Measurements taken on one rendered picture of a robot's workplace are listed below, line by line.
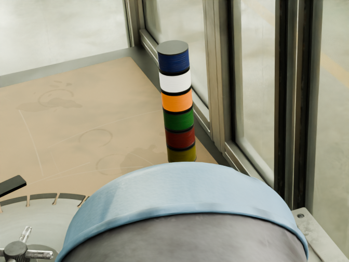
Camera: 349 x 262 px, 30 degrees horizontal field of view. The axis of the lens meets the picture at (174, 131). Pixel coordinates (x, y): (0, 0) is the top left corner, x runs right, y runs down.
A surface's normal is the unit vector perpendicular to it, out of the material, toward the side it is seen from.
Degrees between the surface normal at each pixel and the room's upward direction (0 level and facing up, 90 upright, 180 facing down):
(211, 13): 90
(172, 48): 0
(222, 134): 90
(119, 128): 0
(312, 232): 0
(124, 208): 22
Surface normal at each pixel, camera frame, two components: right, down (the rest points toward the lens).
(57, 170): -0.07, -0.84
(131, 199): -0.36, -0.80
